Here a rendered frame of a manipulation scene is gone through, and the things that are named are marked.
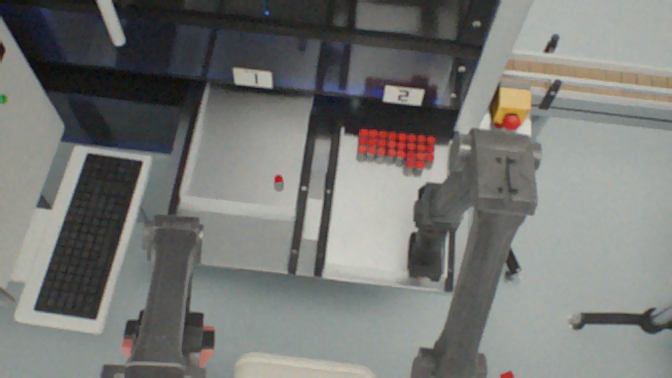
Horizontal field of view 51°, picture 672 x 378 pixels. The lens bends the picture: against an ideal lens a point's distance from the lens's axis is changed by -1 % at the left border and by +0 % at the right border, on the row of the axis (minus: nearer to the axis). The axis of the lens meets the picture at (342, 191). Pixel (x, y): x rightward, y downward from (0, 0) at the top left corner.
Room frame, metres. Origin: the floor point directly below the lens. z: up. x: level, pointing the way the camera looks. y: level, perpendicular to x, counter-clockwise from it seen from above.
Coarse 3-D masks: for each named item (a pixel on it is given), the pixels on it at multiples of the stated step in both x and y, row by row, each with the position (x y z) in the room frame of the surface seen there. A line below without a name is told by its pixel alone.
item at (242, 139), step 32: (224, 96) 0.94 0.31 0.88; (256, 96) 0.95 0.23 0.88; (288, 96) 0.96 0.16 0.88; (224, 128) 0.85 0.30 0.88; (256, 128) 0.86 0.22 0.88; (288, 128) 0.87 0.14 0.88; (192, 160) 0.75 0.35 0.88; (224, 160) 0.76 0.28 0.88; (256, 160) 0.77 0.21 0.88; (288, 160) 0.78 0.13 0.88; (192, 192) 0.67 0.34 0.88; (224, 192) 0.68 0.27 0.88; (256, 192) 0.69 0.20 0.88; (288, 192) 0.70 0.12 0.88
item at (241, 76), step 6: (234, 72) 0.90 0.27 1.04; (240, 72) 0.90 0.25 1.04; (246, 72) 0.90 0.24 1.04; (252, 72) 0.90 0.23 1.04; (258, 72) 0.90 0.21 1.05; (264, 72) 0.90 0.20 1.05; (270, 72) 0.90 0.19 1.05; (234, 78) 0.90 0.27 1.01; (240, 78) 0.90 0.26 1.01; (246, 78) 0.90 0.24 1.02; (252, 78) 0.90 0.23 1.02; (258, 78) 0.90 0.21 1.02; (264, 78) 0.90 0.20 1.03; (270, 78) 0.90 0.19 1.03; (240, 84) 0.90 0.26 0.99; (246, 84) 0.90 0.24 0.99; (252, 84) 0.90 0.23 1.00; (258, 84) 0.90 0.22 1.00; (264, 84) 0.90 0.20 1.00; (270, 84) 0.90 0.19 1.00
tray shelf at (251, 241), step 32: (192, 96) 0.93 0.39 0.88; (320, 96) 0.97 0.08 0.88; (320, 128) 0.88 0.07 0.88; (352, 128) 0.89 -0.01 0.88; (384, 128) 0.90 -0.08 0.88; (416, 128) 0.90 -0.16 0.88; (448, 128) 0.91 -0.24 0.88; (320, 160) 0.79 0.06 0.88; (224, 224) 0.60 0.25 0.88; (256, 224) 0.61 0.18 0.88; (288, 224) 0.62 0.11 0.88; (224, 256) 0.53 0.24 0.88; (256, 256) 0.53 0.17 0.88; (288, 256) 0.54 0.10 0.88; (416, 288) 0.50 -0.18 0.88
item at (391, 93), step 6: (390, 90) 0.90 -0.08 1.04; (396, 90) 0.90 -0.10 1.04; (402, 90) 0.90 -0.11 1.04; (408, 90) 0.90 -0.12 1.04; (414, 90) 0.90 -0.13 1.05; (420, 90) 0.90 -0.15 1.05; (384, 96) 0.90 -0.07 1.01; (390, 96) 0.90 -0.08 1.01; (396, 96) 0.90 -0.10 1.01; (414, 96) 0.90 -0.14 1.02; (420, 96) 0.90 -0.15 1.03; (402, 102) 0.90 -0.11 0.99; (408, 102) 0.90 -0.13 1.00; (414, 102) 0.90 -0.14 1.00; (420, 102) 0.90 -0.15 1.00
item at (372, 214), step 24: (360, 168) 0.78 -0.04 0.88; (384, 168) 0.78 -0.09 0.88; (432, 168) 0.80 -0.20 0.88; (336, 192) 0.71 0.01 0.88; (360, 192) 0.72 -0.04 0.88; (384, 192) 0.72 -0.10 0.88; (408, 192) 0.73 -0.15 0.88; (336, 216) 0.65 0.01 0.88; (360, 216) 0.66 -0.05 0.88; (384, 216) 0.66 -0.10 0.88; (408, 216) 0.67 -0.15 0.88; (336, 240) 0.59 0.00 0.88; (360, 240) 0.60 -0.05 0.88; (384, 240) 0.60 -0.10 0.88; (408, 240) 0.61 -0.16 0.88; (336, 264) 0.52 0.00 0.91; (360, 264) 0.54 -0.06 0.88; (384, 264) 0.55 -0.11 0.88
